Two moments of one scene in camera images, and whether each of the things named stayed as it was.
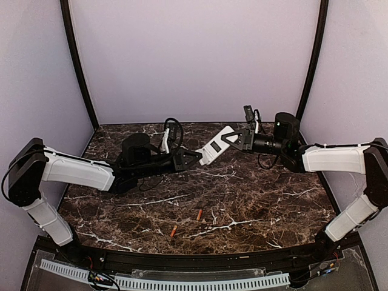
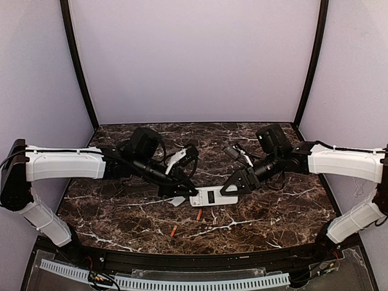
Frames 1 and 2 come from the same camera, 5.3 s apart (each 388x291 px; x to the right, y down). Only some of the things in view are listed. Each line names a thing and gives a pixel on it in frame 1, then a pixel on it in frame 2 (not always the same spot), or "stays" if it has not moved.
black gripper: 249,116 to 236,152
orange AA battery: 173,231 stays
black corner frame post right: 324,6 stays
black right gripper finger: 239,143 to 237,180
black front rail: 304,254 stays
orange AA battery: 199,214 stays
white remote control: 215,147 to 211,196
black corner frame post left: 65,14 stays
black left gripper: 177,159 to 174,180
